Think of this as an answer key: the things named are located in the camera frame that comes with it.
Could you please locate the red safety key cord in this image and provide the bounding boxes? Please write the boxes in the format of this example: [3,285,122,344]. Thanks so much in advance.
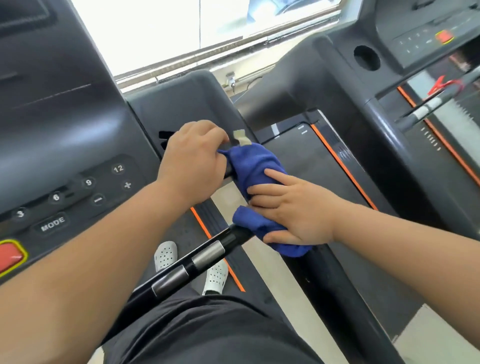
[427,74,466,98]

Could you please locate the person's left white clog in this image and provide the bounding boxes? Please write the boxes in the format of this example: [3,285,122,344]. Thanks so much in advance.
[154,241,179,273]

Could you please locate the person's right white clog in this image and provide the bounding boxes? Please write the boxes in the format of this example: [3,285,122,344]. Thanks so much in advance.
[202,258,230,296]

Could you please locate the neighbouring black treadmill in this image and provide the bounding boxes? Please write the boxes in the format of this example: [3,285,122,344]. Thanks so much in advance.
[230,0,480,338]

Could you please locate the person's left forearm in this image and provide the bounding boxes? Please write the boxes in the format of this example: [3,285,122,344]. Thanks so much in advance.
[0,179,188,364]

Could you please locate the person's right hand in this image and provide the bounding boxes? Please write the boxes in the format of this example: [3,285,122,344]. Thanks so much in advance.
[246,168,348,247]

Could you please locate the person's right forearm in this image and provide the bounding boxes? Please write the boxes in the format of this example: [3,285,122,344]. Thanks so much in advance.
[331,200,480,331]

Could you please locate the person's left hand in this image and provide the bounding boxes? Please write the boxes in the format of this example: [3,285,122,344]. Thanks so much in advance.
[155,119,230,209]

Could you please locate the blue cleaning cloth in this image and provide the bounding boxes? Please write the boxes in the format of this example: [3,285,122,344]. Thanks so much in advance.
[217,129,314,259]

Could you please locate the person's black shorts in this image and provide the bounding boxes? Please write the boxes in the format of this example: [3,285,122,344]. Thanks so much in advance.
[103,288,325,364]

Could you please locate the person's white clog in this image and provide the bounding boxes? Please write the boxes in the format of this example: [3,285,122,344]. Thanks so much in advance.
[202,258,230,296]
[154,241,179,273]

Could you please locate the metal window track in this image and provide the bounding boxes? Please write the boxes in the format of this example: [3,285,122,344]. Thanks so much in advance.
[114,5,344,95]

